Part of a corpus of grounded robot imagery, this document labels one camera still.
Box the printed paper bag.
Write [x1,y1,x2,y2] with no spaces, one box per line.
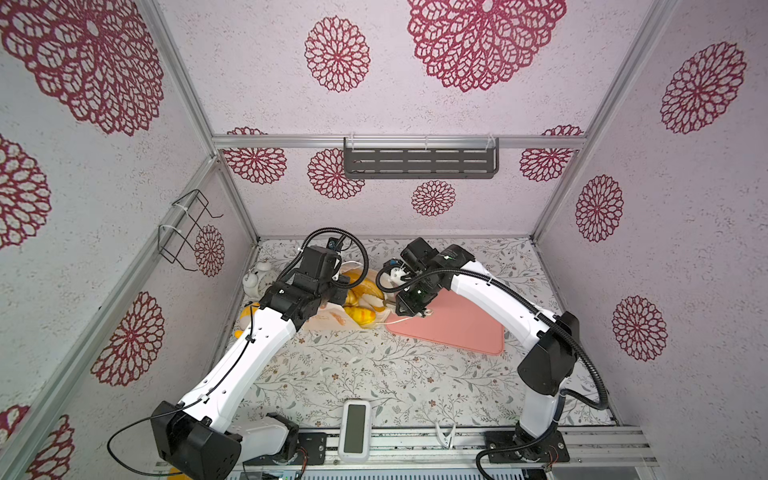
[302,269,411,333]

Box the yellow orange striped fake bread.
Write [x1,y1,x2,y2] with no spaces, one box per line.
[343,306,390,329]

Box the long baguette fake bread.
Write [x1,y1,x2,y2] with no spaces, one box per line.
[340,268,368,288]

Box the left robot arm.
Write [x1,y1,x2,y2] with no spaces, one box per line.
[151,275,351,479]

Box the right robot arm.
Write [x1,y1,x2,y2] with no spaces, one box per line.
[376,238,579,442]

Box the pink plastic tray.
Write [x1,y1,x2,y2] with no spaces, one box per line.
[385,291,505,356]

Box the white alarm clock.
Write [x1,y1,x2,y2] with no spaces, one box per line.
[242,261,278,300]

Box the yellow plush toy red dress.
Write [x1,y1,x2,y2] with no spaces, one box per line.
[233,302,260,339]

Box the white digital timer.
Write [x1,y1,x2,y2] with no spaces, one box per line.
[337,399,372,463]

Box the white plastic clip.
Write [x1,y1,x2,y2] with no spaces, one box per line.
[434,422,457,450]

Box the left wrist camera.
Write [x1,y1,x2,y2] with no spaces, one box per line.
[292,244,351,293]

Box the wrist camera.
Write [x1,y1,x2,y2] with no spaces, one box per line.
[292,244,351,293]
[381,259,414,288]

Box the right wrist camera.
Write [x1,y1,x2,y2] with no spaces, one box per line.
[381,259,414,288]

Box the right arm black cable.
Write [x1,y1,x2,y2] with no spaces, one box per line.
[375,259,610,480]

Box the black wire wall rack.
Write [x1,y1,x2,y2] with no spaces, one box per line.
[156,189,226,278]

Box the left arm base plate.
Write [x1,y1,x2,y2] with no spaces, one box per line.
[283,432,328,466]

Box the dark grey wall shelf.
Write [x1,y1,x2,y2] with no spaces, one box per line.
[342,137,500,180]

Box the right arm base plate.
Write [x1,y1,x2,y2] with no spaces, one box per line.
[483,429,571,464]

